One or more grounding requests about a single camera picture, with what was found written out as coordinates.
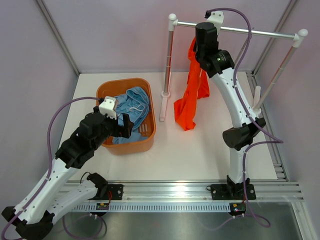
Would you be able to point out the light blue shorts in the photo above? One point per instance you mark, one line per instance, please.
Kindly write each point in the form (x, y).
(134, 102)

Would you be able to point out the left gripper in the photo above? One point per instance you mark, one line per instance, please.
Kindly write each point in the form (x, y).
(120, 130)

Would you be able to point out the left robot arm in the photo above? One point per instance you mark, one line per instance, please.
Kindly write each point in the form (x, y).
(35, 216)

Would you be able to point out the orange shorts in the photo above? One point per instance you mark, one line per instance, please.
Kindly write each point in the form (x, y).
(197, 87)

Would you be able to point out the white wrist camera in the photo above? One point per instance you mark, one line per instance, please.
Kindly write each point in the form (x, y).
(108, 107)
(216, 17)

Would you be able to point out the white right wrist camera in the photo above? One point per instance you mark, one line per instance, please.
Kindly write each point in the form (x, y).
(216, 17)

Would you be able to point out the white slotted cable duct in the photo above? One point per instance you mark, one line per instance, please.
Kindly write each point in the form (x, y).
(162, 207)

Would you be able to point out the orange plastic basket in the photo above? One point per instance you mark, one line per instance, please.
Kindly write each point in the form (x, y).
(148, 126)

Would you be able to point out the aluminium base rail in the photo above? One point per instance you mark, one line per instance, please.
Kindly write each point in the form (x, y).
(198, 191)

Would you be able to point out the grey hanger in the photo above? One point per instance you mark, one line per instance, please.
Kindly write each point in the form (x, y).
(245, 44)

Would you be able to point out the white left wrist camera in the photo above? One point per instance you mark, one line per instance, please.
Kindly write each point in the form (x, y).
(108, 107)

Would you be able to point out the white metal clothes rack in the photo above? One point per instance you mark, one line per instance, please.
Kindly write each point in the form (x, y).
(297, 39)

